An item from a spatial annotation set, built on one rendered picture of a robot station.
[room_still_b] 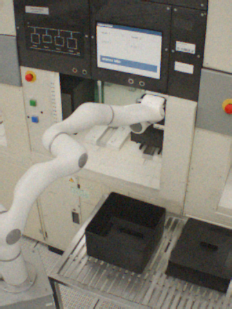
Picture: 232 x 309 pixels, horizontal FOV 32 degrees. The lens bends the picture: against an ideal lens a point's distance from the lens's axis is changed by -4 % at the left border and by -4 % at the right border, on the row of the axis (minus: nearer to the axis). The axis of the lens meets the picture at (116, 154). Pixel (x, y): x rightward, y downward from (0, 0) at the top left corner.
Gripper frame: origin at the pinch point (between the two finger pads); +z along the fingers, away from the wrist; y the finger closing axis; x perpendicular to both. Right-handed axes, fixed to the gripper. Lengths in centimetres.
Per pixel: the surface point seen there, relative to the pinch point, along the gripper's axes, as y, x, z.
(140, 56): 0.6, 34.3, -30.4
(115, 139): -21.2, -30.8, -5.7
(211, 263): 50, -35, -65
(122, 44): -7.4, 38.2, -30.4
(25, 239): -82, -122, -29
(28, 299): -17, -46, -107
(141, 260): 21, -35, -74
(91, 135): -35.5, -31.5, -6.8
